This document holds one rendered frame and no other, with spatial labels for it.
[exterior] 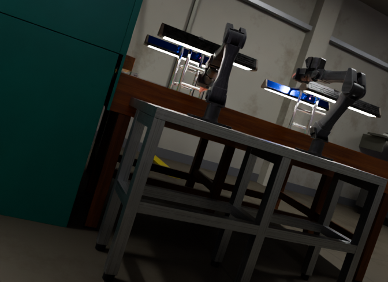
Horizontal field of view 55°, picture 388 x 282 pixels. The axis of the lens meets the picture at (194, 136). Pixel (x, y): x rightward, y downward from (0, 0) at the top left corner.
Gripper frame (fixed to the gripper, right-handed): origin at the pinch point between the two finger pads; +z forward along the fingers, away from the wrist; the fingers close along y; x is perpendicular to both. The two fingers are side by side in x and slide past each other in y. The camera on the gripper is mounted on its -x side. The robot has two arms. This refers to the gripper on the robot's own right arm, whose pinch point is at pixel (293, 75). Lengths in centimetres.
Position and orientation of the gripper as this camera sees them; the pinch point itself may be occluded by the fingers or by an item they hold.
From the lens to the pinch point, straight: 227.5
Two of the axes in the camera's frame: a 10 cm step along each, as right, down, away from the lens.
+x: -3.0, 9.5, 0.5
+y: -8.8, -2.6, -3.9
